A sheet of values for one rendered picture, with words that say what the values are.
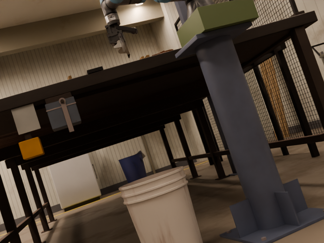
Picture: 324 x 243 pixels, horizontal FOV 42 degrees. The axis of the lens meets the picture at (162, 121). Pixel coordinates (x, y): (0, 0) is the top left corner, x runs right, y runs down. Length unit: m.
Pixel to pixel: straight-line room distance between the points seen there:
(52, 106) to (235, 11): 0.90
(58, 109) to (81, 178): 5.06
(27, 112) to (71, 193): 5.04
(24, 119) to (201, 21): 0.90
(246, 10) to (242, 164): 0.65
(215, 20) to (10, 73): 6.51
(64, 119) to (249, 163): 0.84
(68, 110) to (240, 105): 0.77
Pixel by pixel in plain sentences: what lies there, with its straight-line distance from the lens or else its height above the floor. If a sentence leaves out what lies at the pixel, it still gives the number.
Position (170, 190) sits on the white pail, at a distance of 1.74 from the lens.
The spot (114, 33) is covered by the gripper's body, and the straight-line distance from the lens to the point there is 2.38.
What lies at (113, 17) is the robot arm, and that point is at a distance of 2.41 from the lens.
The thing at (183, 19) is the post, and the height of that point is 1.63.
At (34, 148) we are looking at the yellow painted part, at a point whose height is 0.65.
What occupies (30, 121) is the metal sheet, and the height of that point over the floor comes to 0.78.
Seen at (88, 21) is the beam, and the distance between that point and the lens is 7.57.
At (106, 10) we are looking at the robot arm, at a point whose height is 1.30.
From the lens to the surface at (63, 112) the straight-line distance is 1.96.
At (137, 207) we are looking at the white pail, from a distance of 1.78.
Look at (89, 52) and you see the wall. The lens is 8.22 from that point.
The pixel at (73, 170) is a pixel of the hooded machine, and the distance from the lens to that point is 6.98.
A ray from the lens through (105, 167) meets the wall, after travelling 7.85.
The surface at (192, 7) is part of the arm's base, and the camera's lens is 1.91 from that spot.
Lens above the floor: 0.48
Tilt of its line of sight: 3 degrees up
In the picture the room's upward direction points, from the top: 19 degrees counter-clockwise
